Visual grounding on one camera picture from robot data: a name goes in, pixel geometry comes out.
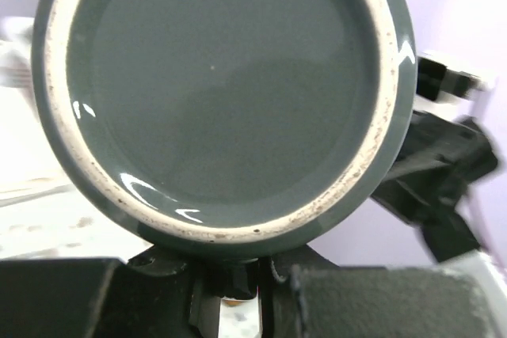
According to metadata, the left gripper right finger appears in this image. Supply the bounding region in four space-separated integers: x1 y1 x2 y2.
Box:
269 246 491 337

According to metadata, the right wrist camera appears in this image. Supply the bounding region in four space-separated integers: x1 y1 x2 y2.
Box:
415 51 496 104

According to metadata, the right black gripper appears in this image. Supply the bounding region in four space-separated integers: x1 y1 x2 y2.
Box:
371 112 498 263

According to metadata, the dark green glossy mug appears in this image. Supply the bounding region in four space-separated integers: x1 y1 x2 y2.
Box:
32 0 417 260

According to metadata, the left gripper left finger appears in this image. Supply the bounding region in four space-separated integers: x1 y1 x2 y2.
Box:
1 259 197 337

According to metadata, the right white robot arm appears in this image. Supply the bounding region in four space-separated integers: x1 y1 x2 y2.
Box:
372 112 506 337

